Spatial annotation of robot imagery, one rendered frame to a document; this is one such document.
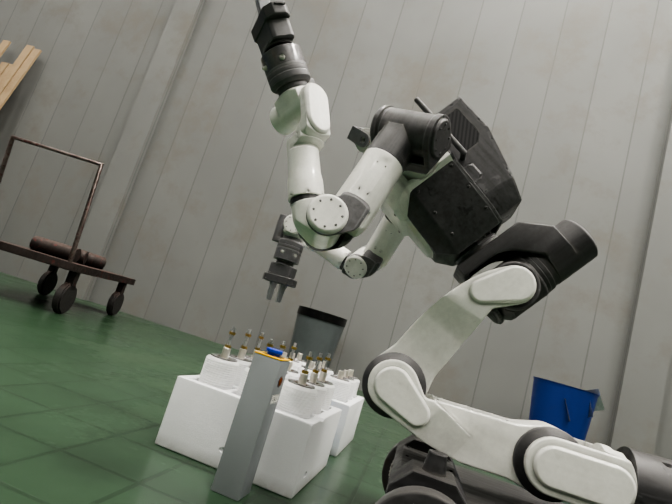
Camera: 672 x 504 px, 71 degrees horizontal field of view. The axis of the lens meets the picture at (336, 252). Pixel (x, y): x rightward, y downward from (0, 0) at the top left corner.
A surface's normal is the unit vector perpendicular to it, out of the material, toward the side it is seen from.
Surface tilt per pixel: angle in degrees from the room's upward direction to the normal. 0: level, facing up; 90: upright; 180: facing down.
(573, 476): 90
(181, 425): 90
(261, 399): 90
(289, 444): 90
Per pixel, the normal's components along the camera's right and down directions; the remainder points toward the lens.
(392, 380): -0.17, -0.22
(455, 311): -0.40, 0.14
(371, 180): 0.14, -0.27
